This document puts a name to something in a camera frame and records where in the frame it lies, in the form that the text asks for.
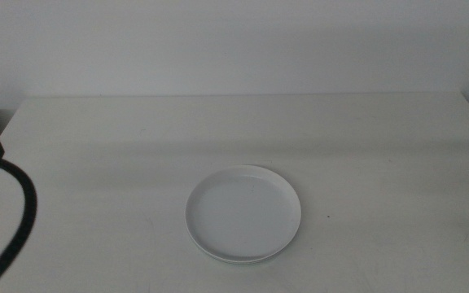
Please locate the white shallow bowl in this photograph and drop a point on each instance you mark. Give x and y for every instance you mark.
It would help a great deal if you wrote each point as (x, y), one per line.
(242, 211)

